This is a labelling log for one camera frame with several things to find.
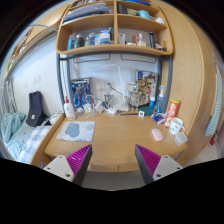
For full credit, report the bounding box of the grey cloud mouse pad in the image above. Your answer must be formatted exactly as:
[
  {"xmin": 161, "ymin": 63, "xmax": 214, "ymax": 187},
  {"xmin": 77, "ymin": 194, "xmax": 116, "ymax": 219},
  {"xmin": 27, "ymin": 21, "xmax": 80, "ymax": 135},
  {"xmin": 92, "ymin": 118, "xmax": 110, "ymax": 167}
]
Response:
[{"xmin": 57, "ymin": 121, "xmax": 95, "ymax": 142}]

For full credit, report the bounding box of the white bottle red cap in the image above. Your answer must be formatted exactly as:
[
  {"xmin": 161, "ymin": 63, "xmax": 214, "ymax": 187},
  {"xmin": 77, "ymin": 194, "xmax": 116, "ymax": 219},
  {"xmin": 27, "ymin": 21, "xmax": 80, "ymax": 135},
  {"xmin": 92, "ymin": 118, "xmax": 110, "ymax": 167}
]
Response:
[{"xmin": 64, "ymin": 97, "xmax": 75, "ymax": 120}]

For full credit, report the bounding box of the white mug with print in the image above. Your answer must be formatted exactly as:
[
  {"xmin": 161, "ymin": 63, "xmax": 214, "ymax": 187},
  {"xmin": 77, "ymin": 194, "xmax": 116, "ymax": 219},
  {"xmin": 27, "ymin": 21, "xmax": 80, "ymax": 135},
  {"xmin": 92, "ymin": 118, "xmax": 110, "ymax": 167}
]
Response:
[{"xmin": 169, "ymin": 117, "xmax": 185, "ymax": 135}]

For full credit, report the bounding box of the colourful model kit box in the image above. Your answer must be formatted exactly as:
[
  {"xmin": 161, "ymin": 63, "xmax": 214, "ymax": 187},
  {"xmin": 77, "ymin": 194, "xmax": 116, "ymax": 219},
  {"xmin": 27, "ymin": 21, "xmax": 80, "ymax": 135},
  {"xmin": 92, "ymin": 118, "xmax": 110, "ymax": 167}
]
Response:
[{"xmin": 130, "ymin": 70, "xmax": 157, "ymax": 112}]

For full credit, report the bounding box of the white desk lamp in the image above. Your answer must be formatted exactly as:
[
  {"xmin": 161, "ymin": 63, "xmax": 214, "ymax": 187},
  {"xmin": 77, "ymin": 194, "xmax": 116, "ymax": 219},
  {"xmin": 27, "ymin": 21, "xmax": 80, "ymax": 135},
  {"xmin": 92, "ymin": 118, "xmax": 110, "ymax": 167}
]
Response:
[{"xmin": 94, "ymin": 63, "xmax": 130, "ymax": 113}]

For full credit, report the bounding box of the blue robot figure box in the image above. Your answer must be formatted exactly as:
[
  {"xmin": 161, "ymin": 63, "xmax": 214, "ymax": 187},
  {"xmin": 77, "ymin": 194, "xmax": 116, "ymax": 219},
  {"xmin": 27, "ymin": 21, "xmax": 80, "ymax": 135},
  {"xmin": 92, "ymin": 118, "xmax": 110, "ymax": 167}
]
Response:
[{"xmin": 71, "ymin": 78, "xmax": 92, "ymax": 109}]

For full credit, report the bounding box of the teal blanket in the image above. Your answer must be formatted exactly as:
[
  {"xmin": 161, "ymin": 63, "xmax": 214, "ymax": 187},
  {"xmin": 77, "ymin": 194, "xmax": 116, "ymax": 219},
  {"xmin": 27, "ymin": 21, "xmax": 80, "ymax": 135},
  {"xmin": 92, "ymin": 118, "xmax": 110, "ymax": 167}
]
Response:
[{"xmin": 0, "ymin": 111, "xmax": 28, "ymax": 158}]

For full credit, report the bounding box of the blue spray bottle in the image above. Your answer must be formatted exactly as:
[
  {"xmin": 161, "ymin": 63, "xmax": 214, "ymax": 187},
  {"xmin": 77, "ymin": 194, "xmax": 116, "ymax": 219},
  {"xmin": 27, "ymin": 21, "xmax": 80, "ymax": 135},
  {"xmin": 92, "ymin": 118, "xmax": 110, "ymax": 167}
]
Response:
[{"xmin": 156, "ymin": 85, "xmax": 164, "ymax": 113}]

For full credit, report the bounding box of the black backpack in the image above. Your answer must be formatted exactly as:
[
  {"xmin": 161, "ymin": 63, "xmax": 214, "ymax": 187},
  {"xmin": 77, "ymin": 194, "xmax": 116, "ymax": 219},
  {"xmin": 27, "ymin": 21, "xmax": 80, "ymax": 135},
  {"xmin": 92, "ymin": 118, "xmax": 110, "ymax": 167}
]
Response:
[{"xmin": 26, "ymin": 91, "xmax": 47, "ymax": 127}]

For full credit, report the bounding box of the white power strip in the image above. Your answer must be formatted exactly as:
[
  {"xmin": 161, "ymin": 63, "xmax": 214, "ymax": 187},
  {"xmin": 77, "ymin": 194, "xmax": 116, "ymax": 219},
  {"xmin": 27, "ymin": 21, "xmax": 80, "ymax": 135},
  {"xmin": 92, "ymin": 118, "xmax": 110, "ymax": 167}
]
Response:
[{"xmin": 95, "ymin": 102, "xmax": 117, "ymax": 115}]

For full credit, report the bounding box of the pink computer mouse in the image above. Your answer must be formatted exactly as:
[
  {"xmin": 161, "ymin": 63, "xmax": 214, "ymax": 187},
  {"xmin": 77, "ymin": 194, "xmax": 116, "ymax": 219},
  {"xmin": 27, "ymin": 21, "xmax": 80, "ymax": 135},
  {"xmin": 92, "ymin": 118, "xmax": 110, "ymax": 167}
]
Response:
[{"xmin": 151, "ymin": 129, "xmax": 163, "ymax": 141}]

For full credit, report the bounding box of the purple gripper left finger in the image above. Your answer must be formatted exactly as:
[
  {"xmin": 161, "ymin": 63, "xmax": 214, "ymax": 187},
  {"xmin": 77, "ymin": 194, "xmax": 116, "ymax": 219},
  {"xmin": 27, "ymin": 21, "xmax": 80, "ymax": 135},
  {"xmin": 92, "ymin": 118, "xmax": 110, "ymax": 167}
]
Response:
[{"xmin": 44, "ymin": 144, "xmax": 92, "ymax": 186}]

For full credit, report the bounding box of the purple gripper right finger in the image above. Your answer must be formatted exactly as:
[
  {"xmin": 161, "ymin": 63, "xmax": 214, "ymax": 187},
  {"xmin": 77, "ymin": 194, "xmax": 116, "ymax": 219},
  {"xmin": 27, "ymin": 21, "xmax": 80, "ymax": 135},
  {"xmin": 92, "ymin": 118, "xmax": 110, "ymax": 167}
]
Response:
[{"xmin": 135, "ymin": 144, "xmax": 182, "ymax": 184}]

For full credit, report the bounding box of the wooden wall shelf unit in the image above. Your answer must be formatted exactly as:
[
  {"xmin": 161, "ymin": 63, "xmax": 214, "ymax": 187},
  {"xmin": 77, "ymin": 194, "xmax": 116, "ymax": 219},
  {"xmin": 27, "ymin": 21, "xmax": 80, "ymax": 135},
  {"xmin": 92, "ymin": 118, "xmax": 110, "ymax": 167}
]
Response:
[{"xmin": 56, "ymin": 0, "xmax": 173, "ymax": 56}]

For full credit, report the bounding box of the small white desk clock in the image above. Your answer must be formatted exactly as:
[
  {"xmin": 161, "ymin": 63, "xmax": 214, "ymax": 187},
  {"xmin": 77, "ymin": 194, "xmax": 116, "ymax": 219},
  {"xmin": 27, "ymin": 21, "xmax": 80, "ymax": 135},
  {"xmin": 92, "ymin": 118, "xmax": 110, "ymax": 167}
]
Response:
[{"xmin": 138, "ymin": 111, "xmax": 145, "ymax": 117}]

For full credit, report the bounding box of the red chips can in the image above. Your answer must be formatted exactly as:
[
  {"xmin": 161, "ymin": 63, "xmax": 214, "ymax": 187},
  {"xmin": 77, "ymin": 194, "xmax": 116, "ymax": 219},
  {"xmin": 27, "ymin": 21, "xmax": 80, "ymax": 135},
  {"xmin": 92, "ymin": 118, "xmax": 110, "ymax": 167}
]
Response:
[{"xmin": 164, "ymin": 98, "xmax": 180, "ymax": 127}]

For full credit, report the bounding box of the wooden desk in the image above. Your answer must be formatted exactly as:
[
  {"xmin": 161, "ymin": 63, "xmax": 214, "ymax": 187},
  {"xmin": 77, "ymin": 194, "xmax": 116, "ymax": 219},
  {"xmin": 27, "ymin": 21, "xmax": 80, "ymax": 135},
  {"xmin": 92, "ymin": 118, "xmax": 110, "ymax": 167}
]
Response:
[{"xmin": 31, "ymin": 114, "xmax": 187, "ymax": 172}]

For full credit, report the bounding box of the clear plastic cup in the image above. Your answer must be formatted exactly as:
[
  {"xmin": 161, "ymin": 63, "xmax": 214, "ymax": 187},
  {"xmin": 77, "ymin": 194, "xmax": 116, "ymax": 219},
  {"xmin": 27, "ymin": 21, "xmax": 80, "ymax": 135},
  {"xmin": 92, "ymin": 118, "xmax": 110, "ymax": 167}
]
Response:
[{"xmin": 175, "ymin": 132, "xmax": 188, "ymax": 146}]

